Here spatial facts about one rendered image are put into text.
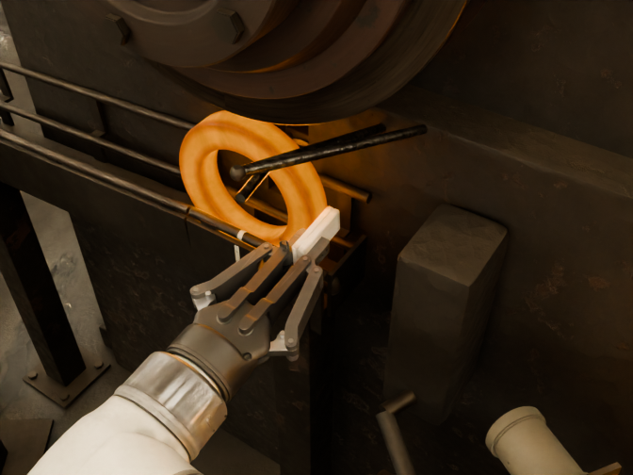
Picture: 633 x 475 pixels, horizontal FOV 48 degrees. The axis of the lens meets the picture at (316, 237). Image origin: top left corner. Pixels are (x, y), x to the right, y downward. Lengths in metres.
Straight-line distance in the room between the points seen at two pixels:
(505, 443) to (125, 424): 0.34
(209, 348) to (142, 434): 0.09
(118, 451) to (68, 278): 1.27
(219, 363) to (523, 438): 0.28
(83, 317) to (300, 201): 1.06
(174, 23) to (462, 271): 0.32
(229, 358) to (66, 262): 1.26
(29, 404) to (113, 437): 1.03
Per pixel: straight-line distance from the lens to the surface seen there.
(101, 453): 0.59
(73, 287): 1.81
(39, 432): 1.57
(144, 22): 0.59
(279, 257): 0.73
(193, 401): 0.62
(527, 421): 0.70
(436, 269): 0.66
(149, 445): 0.59
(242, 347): 0.67
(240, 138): 0.74
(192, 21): 0.55
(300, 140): 0.85
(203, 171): 0.83
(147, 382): 0.63
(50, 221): 2.00
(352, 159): 0.78
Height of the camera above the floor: 1.27
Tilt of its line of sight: 44 degrees down
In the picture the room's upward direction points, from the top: straight up
